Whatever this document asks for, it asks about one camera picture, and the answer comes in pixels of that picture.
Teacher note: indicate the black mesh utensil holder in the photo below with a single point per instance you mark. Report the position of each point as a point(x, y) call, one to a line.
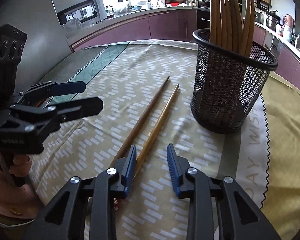
point(226, 84)

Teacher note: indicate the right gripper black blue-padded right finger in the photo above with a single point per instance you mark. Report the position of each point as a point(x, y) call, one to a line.
point(237, 215)

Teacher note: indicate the black built-in oven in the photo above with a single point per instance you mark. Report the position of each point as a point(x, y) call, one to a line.
point(202, 7)

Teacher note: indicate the lighter wooden chopstick on table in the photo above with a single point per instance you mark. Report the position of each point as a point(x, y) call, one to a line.
point(155, 131)

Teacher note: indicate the silver microwave oven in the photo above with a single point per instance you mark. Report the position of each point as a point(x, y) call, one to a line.
point(83, 10)

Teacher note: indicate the pink sleeve forearm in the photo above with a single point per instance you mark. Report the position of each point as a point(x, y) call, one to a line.
point(18, 202)

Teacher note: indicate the yellow checked cloth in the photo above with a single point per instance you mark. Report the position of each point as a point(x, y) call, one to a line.
point(282, 203)

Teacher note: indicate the grey refrigerator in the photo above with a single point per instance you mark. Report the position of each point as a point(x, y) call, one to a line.
point(46, 44)

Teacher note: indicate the pink kitchen cabinets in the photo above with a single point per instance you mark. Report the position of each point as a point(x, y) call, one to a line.
point(178, 23)

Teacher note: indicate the wooden chopstick red end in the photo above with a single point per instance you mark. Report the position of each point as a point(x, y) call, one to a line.
point(141, 120)

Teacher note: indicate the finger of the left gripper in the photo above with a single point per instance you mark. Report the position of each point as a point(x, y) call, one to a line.
point(77, 109)
point(70, 88)

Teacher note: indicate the black camera box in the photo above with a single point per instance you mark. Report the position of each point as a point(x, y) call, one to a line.
point(12, 42)

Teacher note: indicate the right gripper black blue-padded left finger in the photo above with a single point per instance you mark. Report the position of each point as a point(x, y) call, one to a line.
point(64, 216)

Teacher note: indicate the person's left hand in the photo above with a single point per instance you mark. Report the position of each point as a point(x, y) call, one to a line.
point(20, 167)

